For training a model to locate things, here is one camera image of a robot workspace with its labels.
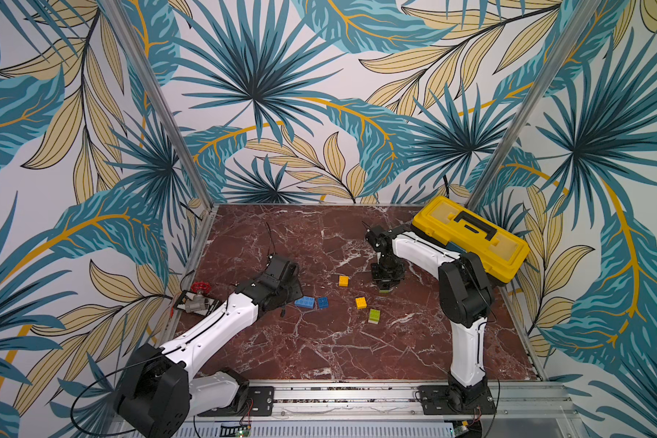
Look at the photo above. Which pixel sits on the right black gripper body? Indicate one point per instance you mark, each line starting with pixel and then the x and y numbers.
pixel 387 273

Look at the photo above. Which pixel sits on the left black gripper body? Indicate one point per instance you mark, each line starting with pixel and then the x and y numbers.
pixel 289 292

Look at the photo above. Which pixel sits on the long light blue lego brick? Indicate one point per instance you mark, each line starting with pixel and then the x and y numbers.
pixel 308 303

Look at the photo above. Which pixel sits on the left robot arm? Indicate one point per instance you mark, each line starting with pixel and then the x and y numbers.
pixel 160 388

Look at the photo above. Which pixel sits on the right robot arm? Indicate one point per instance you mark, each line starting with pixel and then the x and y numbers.
pixel 465 298

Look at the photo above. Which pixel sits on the red emergency stop button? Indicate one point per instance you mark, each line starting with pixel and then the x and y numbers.
pixel 201 288

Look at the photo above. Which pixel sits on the yellow black toolbox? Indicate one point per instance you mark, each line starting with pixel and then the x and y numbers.
pixel 501 252

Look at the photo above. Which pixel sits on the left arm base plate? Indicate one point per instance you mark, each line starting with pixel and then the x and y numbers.
pixel 258 401

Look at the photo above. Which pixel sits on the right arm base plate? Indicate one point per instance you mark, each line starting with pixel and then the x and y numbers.
pixel 451 400

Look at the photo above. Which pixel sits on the aluminium front rail frame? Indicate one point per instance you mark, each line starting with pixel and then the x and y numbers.
pixel 393 409

